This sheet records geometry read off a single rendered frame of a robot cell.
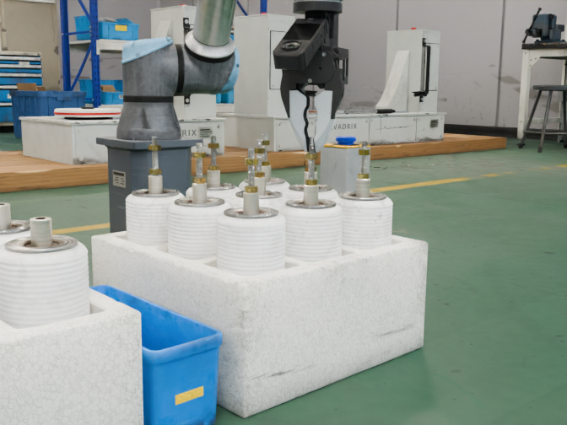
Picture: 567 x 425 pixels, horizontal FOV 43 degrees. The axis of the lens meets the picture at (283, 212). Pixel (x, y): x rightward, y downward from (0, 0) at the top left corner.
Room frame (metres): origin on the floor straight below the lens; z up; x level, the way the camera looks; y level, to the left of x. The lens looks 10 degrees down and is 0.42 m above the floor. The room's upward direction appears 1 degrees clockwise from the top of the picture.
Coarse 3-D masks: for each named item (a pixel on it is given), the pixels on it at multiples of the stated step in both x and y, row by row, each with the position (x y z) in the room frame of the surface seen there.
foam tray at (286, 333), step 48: (96, 240) 1.13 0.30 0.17; (144, 288) 1.02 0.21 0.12; (192, 288) 0.94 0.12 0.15; (240, 288) 0.86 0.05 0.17; (288, 288) 0.91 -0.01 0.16; (336, 288) 0.97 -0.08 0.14; (384, 288) 1.05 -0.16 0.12; (240, 336) 0.86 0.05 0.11; (288, 336) 0.91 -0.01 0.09; (336, 336) 0.98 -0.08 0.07; (384, 336) 1.05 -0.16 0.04; (240, 384) 0.86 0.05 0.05; (288, 384) 0.91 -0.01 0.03
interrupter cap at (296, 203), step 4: (292, 200) 1.07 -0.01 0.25; (296, 200) 1.07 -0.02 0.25; (300, 200) 1.07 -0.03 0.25; (320, 200) 1.08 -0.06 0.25; (324, 200) 1.07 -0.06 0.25; (328, 200) 1.07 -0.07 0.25; (288, 204) 1.03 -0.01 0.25; (292, 204) 1.03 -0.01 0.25; (296, 204) 1.03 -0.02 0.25; (300, 204) 1.05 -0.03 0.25; (320, 204) 1.05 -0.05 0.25; (324, 204) 1.04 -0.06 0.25; (328, 204) 1.04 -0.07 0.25; (332, 204) 1.03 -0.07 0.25; (336, 204) 1.04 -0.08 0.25; (304, 208) 1.01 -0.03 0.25; (308, 208) 1.01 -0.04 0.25; (312, 208) 1.01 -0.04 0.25; (316, 208) 1.01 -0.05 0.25; (320, 208) 1.01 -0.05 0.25; (324, 208) 1.02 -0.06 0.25
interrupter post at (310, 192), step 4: (304, 188) 1.04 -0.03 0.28; (308, 188) 1.04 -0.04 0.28; (312, 188) 1.04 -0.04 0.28; (316, 188) 1.04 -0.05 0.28; (304, 192) 1.04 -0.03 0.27; (308, 192) 1.04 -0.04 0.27; (312, 192) 1.04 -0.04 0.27; (316, 192) 1.04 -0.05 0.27; (304, 196) 1.04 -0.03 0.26; (308, 196) 1.04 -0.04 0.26; (312, 196) 1.04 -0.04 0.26; (316, 196) 1.04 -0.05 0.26; (304, 200) 1.04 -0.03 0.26; (308, 200) 1.04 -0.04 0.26; (312, 200) 1.04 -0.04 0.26; (316, 200) 1.04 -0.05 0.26; (304, 204) 1.04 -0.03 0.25; (308, 204) 1.04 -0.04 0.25; (312, 204) 1.04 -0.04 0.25; (316, 204) 1.04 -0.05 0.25
